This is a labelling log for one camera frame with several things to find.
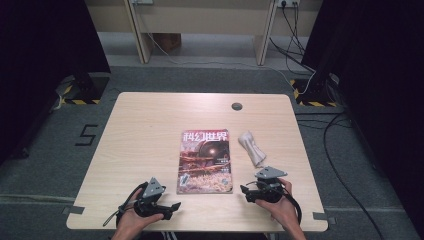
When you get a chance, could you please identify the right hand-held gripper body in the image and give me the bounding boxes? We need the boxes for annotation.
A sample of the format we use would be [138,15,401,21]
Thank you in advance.
[252,165,289,204]

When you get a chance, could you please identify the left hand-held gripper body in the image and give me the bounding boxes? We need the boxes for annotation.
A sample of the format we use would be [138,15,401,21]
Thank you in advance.
[133,177,167,219]

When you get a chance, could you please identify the white waffle cloth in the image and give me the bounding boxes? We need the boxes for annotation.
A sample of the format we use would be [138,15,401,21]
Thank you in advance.
[237,130,267,168]

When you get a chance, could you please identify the magazine with reddish cover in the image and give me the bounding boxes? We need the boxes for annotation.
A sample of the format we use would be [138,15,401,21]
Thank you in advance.
[176,129,234,195]

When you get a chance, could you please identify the person's right hand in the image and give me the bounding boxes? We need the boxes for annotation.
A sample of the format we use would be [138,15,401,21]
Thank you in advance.
[255,178,298,232]

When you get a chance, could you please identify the person's left hand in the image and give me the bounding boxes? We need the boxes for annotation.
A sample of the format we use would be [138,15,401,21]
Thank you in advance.
[111,189,165,240]

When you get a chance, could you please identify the grey floor tape piece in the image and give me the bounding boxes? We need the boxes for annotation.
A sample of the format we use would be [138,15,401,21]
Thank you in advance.
[61,205,86,216]
[312,211,337,225]

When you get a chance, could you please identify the stand base with hazard tape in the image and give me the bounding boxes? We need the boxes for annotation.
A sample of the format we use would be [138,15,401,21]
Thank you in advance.
[289,73,339,108]
[54,72,111,106]

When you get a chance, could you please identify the black curtain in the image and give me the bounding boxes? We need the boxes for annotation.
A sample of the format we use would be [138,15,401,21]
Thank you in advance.
[0,0,112,165]
[301,0,424,231]

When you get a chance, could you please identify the brown cardboard box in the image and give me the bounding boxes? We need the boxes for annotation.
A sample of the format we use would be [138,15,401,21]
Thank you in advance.
[153,33,183,53]

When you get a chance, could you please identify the right hand-held gripper black cable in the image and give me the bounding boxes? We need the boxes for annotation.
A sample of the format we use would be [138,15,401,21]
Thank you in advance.
[283,191,304,225]

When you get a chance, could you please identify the long black floor cable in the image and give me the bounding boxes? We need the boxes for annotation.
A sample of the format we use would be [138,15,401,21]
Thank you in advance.
[294,111,386,240]

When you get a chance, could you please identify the long white floor cable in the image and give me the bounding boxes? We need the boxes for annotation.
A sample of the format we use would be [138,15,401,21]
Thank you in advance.
[146,33,295,92]

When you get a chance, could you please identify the black cables from wall socket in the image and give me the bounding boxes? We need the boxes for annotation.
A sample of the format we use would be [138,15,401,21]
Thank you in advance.
[269,0,316,74]

